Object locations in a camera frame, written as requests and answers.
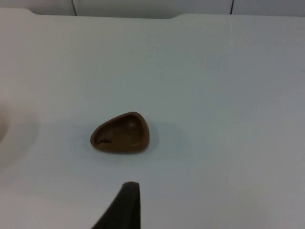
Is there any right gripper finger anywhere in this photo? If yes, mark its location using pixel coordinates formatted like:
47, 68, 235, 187
91, 181, 142, 229

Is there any dark wooden cup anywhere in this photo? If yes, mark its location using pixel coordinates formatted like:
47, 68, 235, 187
90, 111, 151, 154

